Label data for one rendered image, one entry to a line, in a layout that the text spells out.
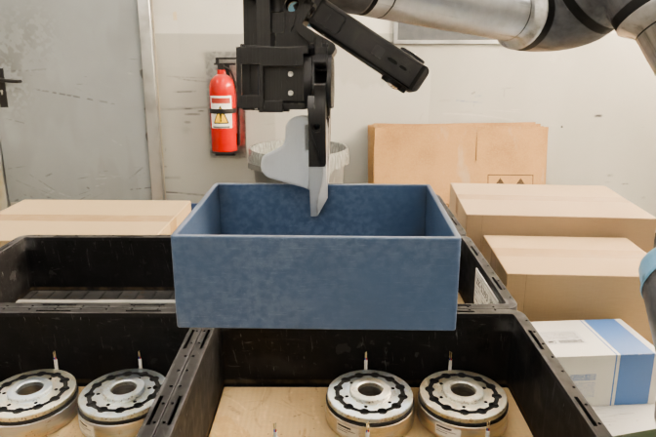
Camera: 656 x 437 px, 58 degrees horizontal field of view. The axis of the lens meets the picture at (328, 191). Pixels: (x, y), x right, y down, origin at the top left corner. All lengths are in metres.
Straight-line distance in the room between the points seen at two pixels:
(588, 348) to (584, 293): 0.15
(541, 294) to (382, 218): 0.63
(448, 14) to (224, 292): 0.48
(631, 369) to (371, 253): 0.73
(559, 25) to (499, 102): 2.88
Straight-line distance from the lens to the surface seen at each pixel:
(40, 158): 4.14
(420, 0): 0.73
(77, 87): 3.96
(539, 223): 1.36
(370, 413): 0.71
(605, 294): 1.18
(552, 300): 1.16
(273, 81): 0.52
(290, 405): 0.77
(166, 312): 0.79
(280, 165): 0.53
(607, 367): 1.06
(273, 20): 0.54
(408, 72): 0.52
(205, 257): 0.42
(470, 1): 0.78
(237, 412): 0.77
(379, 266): 0.41
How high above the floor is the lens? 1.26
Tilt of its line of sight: 14 degrees down
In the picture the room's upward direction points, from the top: straight up
